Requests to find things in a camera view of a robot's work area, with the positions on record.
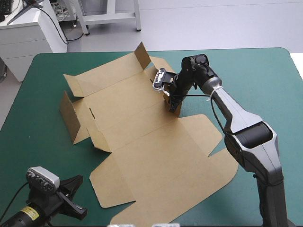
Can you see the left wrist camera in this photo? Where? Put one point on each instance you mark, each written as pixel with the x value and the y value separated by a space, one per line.
pixel 42 179

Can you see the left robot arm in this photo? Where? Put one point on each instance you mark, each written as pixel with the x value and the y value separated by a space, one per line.
pixel 20 217

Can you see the white metal table frame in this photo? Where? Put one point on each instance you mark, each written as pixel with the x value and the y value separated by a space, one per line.
pixel 111 17

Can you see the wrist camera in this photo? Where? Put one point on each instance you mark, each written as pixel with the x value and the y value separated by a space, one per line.
pixel 159 79
pixel 42 179

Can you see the round grey floor base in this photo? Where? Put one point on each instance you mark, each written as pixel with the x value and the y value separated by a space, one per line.
pixel 73 32

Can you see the white cabinet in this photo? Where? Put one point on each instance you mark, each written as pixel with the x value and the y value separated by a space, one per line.
pixel 21 45

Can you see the brown cardboard box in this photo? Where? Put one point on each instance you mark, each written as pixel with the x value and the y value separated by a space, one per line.
pixel 146 146

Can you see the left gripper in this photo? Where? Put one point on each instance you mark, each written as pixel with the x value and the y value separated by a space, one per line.
pixel 46 201

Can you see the grey monitor stand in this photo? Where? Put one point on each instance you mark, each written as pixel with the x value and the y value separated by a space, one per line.
pixel 22 10

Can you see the black keyboard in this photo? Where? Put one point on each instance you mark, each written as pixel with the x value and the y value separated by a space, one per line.
pixel 5 6

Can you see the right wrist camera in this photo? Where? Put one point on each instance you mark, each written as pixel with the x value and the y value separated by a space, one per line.
pixel 159 79

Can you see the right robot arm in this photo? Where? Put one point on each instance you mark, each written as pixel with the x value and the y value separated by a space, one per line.
pixel 255 146

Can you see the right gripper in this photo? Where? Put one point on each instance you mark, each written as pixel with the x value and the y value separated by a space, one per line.
pixel 182 84

